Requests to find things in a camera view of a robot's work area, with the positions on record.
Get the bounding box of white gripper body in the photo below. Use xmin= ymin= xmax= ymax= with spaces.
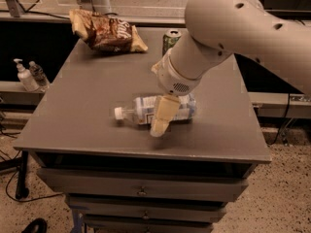
xmin=156 ymin=50 xmax=200 ymax=96

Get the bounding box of grey drawer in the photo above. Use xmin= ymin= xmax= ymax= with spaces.
xmin=37 ymin=168 xmax=248 ymax=202
xmin=66 ymin=196 xmax=226 ymax=222
xmin=85 ymin=215 xmax=213 ymax=233

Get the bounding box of black object on floor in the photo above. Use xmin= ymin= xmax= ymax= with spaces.
xmin=21 ymin=218 xmax=48 ymax=233

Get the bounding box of white pump dispenser bottle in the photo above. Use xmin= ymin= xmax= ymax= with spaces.
xmin=14 ymin=58 xmax=39 ymax=92

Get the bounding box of brown chip bag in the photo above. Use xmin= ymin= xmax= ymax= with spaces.
xmin=69 ymin=9 xmax=148 ymax=53

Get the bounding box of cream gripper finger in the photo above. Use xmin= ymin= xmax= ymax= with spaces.
xmin=151 ymin=62 xmax=162 ymax=76
xmin=151 ymin=94 xmax=180 ymax=137

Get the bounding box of green soda can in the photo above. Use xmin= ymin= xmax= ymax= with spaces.
xmin=162 ymin=28 xmax=182 ymax=54

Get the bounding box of black table leg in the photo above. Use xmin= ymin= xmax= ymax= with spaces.
xmin=16 ymin=151 xmax=29 ymax=200

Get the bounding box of clear plastic water bottle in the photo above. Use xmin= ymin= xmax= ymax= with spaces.
xmin=114 ymin=94 xmax=196 ymax=125

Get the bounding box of middle grey drawer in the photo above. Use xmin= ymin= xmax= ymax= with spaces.
xmin=66 ymin=196 xmax=226 ymax=222

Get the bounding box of black floor cable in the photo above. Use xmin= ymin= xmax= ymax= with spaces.
xmin=0 ymin=126 xmax=64 ymax=203

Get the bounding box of grey drawer cabinet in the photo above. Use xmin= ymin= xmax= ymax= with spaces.
xmin=13 ymin=26 xmax=272 ymax=233

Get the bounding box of small clear bottle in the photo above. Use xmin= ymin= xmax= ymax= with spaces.
xmin=29 ymin=61 xmax=50 ymax=91

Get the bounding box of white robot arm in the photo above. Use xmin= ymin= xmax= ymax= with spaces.
xmin=151 ymin=0 xmax=311 ymax=137

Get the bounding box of bottom grey drawer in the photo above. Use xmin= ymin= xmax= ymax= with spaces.
xmin=85 ymin=215 xmax=213 ymax=233

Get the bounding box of top grey drawer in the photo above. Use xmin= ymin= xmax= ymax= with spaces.
xmin=37 ymin=168 xmax=248 ymax=202

